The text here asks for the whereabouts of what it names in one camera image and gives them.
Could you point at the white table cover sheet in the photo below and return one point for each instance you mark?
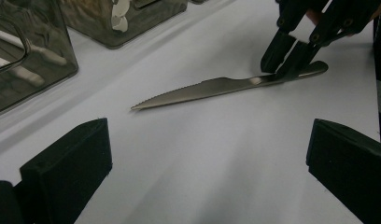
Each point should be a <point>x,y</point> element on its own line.
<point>210,155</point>

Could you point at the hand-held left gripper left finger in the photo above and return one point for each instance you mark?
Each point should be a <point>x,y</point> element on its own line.
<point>67,174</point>

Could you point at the metal table knife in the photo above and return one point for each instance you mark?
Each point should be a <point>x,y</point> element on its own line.
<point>210,88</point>

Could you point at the white ceramic spoon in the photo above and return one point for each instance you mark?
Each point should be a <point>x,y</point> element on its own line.
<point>120,12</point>

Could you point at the transparent grey plastic bin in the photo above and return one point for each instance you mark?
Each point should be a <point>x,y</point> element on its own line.
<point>48,31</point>
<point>148,18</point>

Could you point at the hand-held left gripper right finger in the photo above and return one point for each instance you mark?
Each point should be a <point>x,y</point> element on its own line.
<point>353,168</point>

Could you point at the white chopstick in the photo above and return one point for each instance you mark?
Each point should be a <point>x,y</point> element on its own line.
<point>23,74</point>
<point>45,54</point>

